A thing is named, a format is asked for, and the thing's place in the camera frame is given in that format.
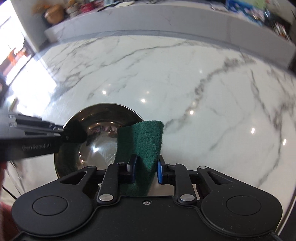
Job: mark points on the orange chair outside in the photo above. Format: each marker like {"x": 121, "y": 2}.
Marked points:
{"x": 14, "y": 58}

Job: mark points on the brown round vase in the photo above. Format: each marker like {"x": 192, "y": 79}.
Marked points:
{"x": 54, "y": 14}

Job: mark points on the stainless steel bowl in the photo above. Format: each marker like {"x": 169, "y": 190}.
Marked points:
{"x": 100, "y": 122}

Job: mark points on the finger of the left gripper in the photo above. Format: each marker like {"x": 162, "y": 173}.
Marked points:
{"x": 75, "y": 135}

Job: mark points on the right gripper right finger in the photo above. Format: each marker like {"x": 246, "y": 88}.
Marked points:
{"x": 164, "y": 173}

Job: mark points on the white marble sideboard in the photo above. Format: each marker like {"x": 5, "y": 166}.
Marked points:
{"x": 178, "y": 19}

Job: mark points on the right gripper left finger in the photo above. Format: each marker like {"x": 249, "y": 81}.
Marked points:
{"x": 131, "y": 169}

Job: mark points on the green scouring pad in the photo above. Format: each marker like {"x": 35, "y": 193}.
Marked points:
{"x": 143, "y": 139}

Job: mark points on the blue lotus painting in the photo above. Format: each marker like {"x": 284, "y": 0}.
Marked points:
{"x": 246, "y": 10}

